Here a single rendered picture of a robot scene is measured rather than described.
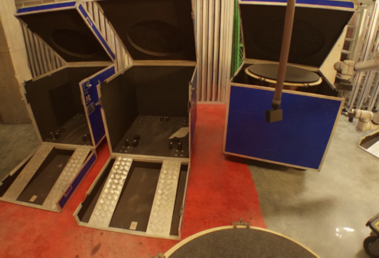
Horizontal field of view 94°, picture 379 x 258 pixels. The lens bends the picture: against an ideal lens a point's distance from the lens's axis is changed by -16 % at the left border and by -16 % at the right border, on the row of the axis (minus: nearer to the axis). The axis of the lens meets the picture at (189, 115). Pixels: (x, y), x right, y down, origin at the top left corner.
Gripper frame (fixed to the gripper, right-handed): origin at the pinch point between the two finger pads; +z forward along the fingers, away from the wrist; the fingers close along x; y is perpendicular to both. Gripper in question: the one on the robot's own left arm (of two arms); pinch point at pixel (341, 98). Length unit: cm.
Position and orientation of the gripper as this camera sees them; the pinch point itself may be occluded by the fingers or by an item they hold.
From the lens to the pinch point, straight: 213.4
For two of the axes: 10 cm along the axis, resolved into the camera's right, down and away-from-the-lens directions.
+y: 3.6, -2.5, 9.0
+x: -9.3, -1.6, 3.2
